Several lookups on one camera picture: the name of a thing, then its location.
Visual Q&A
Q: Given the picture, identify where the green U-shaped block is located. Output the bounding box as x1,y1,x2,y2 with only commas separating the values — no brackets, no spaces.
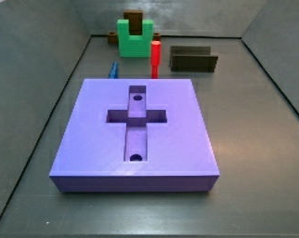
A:
116,20,153,58

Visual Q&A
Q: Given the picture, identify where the purple board with cross slot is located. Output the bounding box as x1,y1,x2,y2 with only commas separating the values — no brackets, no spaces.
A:
49,79,220,192

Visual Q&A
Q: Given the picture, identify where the blue cylindrical peg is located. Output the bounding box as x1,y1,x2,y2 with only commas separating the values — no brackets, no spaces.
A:
109,62,118,79

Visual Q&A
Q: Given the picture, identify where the red cylindrical peg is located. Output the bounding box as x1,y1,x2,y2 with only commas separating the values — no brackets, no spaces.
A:
150,41,161,79

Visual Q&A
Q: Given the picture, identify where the brown T-shaped block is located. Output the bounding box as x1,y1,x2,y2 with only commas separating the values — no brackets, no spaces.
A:
108,9,158,44

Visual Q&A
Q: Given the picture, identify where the black angle bracket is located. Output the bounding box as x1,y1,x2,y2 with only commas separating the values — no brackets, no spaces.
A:
169,46,218,73

